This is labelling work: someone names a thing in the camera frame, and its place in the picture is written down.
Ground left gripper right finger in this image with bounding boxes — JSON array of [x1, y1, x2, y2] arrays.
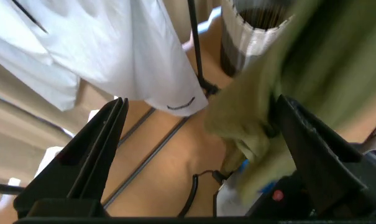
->
[[274, 95, 376, 217]]

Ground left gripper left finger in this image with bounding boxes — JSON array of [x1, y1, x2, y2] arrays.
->
[[13, 97, 129, 218]]

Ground green garment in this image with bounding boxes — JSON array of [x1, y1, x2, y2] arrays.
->
[[204, 0, 376, 205]]

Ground pale grey shorts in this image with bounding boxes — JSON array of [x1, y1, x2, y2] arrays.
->
[[0, 0, 209, 118]]

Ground white laundry basket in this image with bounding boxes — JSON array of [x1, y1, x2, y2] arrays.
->
[[219, 0, 296, 78]]

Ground black clothes rack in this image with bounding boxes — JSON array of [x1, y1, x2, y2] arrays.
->
[[0, 0, 221, 210]]

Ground black cable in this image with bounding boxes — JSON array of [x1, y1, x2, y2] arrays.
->
[[177, 169, 229, 218]]

